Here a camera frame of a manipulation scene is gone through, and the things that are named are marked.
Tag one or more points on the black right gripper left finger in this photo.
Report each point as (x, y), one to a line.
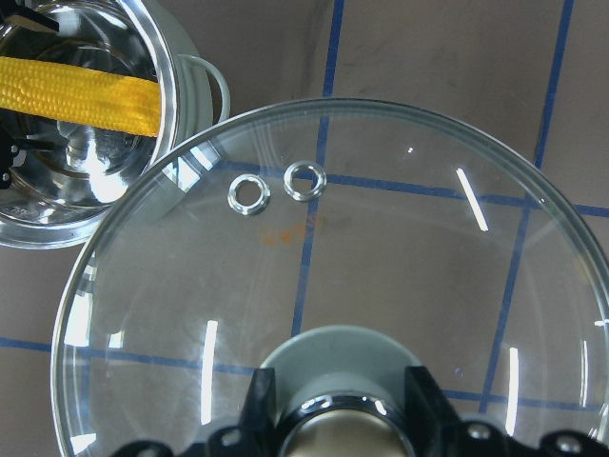
(257, 432)

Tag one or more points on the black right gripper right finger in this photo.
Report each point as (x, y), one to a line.
(434, 428)

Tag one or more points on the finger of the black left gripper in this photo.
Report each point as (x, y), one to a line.
(12, 148)
(30, 20)

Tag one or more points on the yellow corn cob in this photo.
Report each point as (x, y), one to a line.
(81, 96)

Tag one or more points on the glass pot lid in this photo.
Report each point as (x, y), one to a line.
(339, 242)

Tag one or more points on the pale green cooking pot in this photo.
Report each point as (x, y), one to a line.
(57, 199)

